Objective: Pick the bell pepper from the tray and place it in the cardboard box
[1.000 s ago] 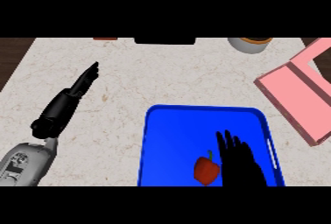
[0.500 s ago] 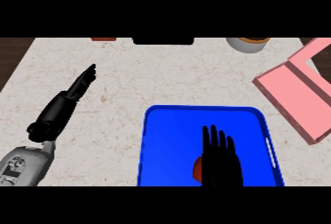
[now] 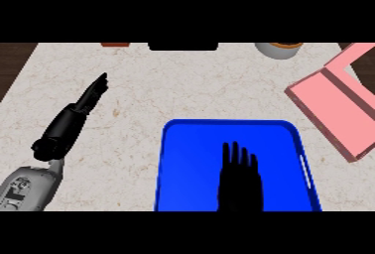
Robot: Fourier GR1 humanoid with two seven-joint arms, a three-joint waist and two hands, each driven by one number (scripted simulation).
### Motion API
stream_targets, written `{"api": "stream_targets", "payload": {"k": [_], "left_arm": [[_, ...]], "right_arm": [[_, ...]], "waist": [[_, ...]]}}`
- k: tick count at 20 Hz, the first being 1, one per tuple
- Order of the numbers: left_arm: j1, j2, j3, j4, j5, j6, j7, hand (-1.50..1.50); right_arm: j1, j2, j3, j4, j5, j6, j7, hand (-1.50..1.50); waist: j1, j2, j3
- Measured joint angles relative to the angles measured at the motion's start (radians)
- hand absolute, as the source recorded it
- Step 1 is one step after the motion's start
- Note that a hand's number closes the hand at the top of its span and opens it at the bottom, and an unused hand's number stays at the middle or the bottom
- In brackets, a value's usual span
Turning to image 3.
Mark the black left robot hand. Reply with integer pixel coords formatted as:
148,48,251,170
31,71,110,163

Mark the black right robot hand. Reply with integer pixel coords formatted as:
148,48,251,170
216,141,266,212

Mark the blue plastic tray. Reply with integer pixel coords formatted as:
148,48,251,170
152,118,324,212

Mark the pink cardboard box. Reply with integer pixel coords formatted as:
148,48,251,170
284,42,375,164

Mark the red-brown block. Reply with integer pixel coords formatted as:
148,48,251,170
99,42,132,48

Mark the black flat appliance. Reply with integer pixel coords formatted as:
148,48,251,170
147,42,220,53

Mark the grey round pot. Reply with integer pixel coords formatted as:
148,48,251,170
254,42,305,61

